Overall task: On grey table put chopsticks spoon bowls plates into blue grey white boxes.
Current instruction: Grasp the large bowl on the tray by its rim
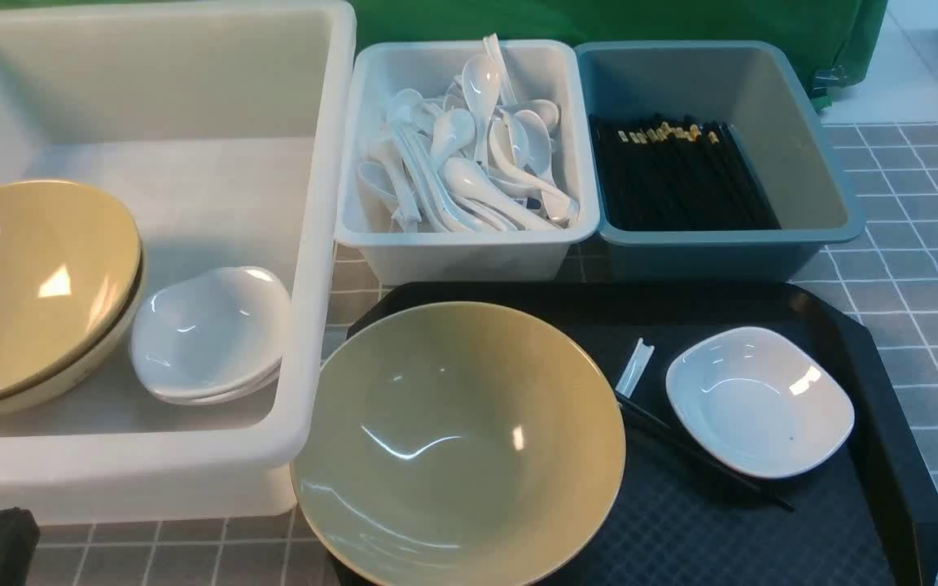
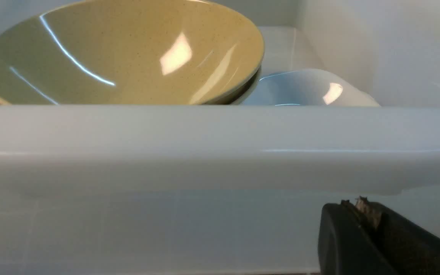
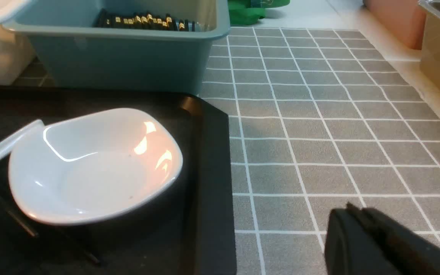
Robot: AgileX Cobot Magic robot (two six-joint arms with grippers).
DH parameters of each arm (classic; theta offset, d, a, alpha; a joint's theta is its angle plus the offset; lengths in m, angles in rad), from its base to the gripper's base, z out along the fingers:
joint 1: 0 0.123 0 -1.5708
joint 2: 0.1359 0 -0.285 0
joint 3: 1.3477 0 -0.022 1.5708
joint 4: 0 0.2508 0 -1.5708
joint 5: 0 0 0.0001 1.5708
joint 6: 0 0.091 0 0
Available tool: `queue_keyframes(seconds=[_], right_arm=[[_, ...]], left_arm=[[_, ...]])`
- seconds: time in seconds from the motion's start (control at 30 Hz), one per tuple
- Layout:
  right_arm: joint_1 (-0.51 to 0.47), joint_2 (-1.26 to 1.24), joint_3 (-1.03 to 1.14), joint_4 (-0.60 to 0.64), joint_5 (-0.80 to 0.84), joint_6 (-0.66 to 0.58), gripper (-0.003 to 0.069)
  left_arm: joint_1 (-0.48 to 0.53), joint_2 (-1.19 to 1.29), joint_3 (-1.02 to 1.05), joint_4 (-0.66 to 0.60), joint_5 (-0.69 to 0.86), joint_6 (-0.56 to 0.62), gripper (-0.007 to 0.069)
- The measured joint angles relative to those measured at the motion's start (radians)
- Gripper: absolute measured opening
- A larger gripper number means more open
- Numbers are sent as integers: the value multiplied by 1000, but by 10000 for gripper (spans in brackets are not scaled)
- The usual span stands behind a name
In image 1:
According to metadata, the yellow-green noodle bowl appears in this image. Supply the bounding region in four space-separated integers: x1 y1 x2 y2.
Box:
291 301 626 585

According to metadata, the white ceramic soup spoon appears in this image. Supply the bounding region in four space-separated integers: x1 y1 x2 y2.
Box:
614 338 655 398

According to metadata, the black chopstick gold band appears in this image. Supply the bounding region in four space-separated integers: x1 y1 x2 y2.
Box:
635 418 796 512

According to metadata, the white square sauce dish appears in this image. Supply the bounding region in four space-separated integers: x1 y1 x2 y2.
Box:
664 326 856 481

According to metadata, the bottom stacked cream bowl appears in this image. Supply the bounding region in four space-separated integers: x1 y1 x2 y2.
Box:
0 257 147 416

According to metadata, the top stacked yellow bowl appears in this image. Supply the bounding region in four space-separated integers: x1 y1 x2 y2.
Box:
0 181 144 398

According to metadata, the lower stacked white dish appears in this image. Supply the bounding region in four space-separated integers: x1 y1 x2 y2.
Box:
148 364 282 405

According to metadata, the stacked white dish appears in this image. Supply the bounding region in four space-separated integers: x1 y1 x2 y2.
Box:
129 266 291 398
148 364 282 405

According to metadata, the top stacked white dish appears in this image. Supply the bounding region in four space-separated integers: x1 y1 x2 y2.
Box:
129 266 291 398

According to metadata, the pile of white spoons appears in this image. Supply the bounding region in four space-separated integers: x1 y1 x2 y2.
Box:
353 33 580 234

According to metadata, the white plastic spoon bin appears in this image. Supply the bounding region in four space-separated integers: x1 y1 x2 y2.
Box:
335 40 600 286

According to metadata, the pile of black chopsticks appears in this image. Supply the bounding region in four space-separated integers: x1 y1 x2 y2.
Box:
589 115 782 231

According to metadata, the blue-grey plastic chopstick bin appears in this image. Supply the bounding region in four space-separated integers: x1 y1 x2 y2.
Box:
576 40 865 282

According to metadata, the black plastic serving tray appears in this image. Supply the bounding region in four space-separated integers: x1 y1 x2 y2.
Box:
349 281 938 585

